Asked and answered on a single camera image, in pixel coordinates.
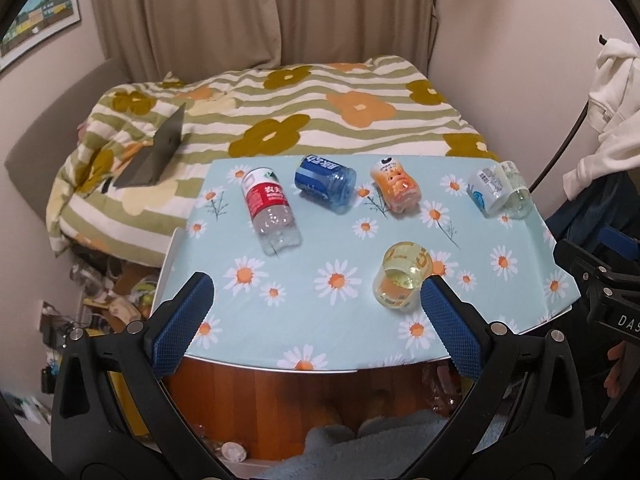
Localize yellow transparent cup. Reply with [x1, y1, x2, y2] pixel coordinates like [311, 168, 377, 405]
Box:
[372, 242, 433, 310]

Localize clear glass cup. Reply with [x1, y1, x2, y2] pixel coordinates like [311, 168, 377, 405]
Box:
[500, 160, 533, 220]

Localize white blue label cup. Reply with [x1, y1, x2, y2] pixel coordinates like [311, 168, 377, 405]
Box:
[466, 165, 510, 217]

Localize grey fleece trousers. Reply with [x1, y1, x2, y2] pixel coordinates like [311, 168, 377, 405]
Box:
[258, 410, 448, 479]

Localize daisy print blue tablecloth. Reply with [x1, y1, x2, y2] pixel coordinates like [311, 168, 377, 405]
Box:
[156, 155, 579, 373]

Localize orange cartoon cut bottle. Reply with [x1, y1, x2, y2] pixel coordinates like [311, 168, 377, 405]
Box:
[370, 157, 422, 214]

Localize red label cut bottle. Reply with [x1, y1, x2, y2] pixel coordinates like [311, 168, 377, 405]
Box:
[241, 167, 302, 256]

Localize dark laptop on bed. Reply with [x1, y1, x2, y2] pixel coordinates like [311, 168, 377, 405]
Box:
[113, 104, 186, 188]

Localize white hanging hoodie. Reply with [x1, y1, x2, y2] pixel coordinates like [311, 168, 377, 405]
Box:
[563, 38, 639, 200]

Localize blue label cut bottle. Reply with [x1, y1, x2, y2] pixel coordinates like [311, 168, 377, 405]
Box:
[294, 154, 357, 212]

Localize grey headboard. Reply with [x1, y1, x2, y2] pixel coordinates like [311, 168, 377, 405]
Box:
[4, 58, 129, 219]

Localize floral striped quilt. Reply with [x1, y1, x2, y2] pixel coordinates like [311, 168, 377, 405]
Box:
[46, 55, 491, 266]

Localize beige curtain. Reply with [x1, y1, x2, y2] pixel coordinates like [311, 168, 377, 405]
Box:
[92, 0, 437, 81]

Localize framed city picture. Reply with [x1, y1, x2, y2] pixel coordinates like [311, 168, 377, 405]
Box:
[1, 0, 81, 72]

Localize wooden table frame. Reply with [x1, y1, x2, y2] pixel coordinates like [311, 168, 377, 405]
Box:
[165, 358, 466, 460]

